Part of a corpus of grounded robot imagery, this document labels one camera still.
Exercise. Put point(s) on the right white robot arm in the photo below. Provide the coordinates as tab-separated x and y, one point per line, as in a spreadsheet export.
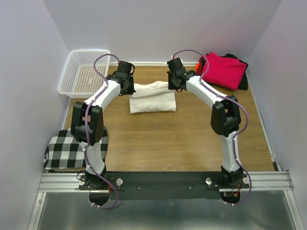
225	118

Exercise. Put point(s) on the orange folded t shirt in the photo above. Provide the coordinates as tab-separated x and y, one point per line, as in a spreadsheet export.
198	68

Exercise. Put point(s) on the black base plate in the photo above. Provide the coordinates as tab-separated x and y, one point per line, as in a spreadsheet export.
163	185

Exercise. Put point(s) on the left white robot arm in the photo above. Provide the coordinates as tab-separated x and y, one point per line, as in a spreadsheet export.
87	125

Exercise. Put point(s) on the white t shirt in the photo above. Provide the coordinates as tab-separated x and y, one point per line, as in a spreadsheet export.
153	97

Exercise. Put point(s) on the black folded t shirt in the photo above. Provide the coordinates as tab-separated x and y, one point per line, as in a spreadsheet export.
243	81

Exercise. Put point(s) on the aluminium frame rail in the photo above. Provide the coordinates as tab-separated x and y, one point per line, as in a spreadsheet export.
261	181

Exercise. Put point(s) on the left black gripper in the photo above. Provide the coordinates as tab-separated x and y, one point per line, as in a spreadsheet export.
131	90

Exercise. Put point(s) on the white plastic basket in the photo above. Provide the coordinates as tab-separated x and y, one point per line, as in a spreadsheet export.
78	78

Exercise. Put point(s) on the black white checkered cloth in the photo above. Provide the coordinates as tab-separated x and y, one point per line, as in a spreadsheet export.
64	152

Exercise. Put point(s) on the pink folded t shirt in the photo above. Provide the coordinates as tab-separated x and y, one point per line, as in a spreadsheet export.
223	69

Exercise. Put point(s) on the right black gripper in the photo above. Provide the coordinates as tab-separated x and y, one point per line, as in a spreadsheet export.
171	86

